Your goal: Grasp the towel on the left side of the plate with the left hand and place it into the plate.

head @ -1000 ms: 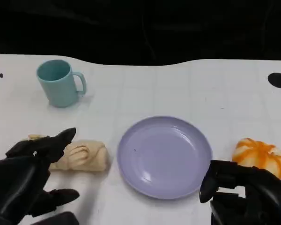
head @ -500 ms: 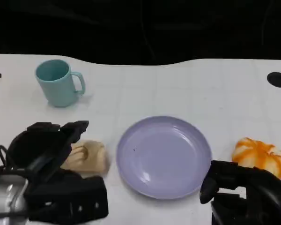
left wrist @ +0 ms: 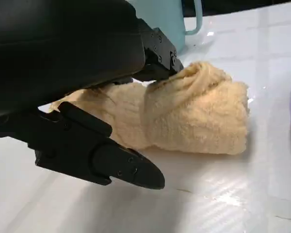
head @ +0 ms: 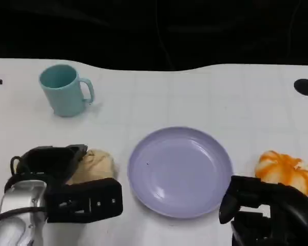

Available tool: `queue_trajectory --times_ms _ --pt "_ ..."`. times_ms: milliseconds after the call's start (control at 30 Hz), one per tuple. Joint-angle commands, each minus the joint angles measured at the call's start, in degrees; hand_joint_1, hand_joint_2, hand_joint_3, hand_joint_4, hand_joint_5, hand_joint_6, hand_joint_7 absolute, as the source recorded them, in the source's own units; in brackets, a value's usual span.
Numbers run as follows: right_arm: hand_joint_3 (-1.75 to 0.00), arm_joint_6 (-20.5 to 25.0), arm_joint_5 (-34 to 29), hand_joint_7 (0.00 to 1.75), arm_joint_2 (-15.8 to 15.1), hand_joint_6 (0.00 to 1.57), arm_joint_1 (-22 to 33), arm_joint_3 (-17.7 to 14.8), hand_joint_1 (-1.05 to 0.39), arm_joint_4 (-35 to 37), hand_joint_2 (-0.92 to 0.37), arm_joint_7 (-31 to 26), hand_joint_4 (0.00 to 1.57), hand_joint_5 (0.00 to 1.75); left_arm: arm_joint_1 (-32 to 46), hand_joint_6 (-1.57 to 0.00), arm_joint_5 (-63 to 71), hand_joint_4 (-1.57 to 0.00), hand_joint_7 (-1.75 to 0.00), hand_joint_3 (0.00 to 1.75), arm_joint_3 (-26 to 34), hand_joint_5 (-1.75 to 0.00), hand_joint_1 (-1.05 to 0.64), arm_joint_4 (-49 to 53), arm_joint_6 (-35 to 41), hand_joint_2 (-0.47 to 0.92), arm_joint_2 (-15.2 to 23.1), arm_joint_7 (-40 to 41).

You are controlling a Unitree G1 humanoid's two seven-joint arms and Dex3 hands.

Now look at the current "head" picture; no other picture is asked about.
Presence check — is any lilac plate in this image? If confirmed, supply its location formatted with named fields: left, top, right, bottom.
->
left=127, top=126, right=234, bottom=219

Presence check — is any black backdrop cloth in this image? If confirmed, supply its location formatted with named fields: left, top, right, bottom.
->
left=0, top=0, right=308, bottom=71

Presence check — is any pale green mug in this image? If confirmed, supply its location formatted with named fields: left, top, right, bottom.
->
left=38, top=64, right=95, bottom=117

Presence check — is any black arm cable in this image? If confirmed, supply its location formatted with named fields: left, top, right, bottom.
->
left=0, top=206, right=46, bottom=225

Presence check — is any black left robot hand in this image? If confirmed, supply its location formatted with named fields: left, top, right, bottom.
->
left=15, top=145, right=123, bottom=224

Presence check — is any black looped wrist cable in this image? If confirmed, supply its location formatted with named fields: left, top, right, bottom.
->
left=10, top=155, right=23, bottom=177

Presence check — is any orange and white bread roll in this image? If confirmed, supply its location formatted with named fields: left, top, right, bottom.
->
left=254, top=150, right=308, bottom=197

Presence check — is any large black table grommet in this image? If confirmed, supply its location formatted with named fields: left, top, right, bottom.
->
left=294, top=78, right=308, bottom=96

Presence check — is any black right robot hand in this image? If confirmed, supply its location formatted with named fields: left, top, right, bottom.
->
left=219, top=175, right=308, bottom=246

